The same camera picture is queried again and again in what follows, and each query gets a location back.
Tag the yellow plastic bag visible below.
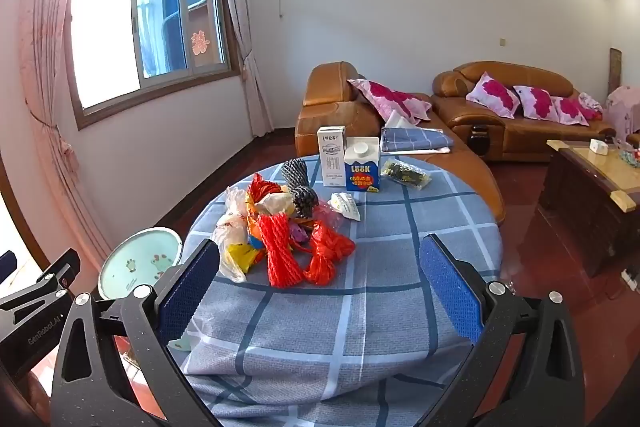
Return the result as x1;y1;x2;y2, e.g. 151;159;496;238
227;244;264;275

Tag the white plastic bag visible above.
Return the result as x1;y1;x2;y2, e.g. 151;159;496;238
210;187;247;283

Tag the red foam net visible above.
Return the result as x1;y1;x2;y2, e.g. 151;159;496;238
257;213;304;288

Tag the small red wrapper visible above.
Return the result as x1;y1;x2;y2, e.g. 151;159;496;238
246;172;282;204

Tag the black foam net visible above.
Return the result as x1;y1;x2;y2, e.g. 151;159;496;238
281;158;319;219

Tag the yellow sponge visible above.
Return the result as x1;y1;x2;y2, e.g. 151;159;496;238
255;192;296;216

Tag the pale yellow plastic wrapper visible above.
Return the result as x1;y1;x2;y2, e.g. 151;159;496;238
329;193;361;222

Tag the light blue trash bin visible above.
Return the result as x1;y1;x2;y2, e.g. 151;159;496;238
98;228;182;300

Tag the blue plaid tablecloth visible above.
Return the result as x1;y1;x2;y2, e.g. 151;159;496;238
174;166;502;426

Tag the wooden coffee table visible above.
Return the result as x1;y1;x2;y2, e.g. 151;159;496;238
539;140;639;277

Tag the white box on coffee table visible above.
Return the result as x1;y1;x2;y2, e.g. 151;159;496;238
589;139;608;156

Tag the brown leather sofa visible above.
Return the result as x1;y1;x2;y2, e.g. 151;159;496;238
432;61;615;161

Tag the seaweed snack packet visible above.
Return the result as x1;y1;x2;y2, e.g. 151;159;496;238
381;159;431;190

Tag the pink floral pillow right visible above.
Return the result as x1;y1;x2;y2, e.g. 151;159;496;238
552;96;589;127

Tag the pink floral pillow middle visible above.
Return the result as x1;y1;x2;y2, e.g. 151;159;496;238
514;86;559;122

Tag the pink floral pillow left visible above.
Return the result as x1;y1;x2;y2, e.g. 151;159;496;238
465;72;520;119

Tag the folded blue plaid cloth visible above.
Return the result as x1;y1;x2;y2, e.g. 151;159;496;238
381;128;454;153

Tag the blue Look juice carton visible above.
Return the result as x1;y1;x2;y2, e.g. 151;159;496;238
344;136;380;192

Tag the white milk carton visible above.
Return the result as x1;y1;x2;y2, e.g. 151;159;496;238
317;126;346;187

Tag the pink floral pillow on armchair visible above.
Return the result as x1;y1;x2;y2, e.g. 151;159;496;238
348;79;432;124

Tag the brown leather armchair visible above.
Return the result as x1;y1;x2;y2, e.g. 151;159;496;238
295;62;506;223

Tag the pink curtain left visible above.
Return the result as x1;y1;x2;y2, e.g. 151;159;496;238
20;0;111;267

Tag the pink curtain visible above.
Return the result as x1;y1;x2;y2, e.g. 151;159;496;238
227;0;273;136
20;0;111;267

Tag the pink curtain right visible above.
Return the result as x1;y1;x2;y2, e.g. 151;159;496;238
227;0;273;136

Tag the window with brown frame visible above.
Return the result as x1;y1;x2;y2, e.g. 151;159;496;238
65;0;240;129

